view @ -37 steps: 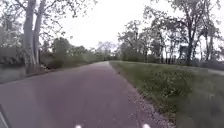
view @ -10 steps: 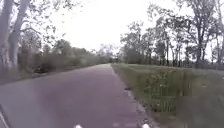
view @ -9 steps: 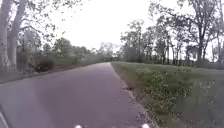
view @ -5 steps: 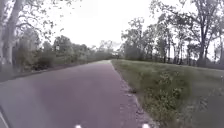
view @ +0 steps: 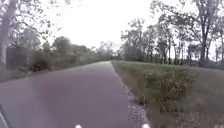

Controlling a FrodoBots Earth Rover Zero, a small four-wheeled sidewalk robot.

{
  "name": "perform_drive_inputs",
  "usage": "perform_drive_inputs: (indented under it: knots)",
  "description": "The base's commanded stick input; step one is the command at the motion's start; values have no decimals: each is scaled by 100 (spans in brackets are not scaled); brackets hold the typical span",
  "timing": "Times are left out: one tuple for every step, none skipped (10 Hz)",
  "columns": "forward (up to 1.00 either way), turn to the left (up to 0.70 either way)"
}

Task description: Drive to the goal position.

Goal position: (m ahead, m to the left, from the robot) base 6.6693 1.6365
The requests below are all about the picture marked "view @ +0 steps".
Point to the large pale-trunked tree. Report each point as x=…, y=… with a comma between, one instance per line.
x=4, y=36

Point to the grass verge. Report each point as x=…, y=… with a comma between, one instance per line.
x=173, y=90

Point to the row of trees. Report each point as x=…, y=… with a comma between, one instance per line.
x=176, y=40

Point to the row of bushes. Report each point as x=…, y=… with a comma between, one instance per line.
x=66, y=55

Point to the robot's own part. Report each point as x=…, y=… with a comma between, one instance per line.
x=145, y=126
x=78, y=126

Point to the reddish asphalt path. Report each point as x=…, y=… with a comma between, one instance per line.
x=80, y=96

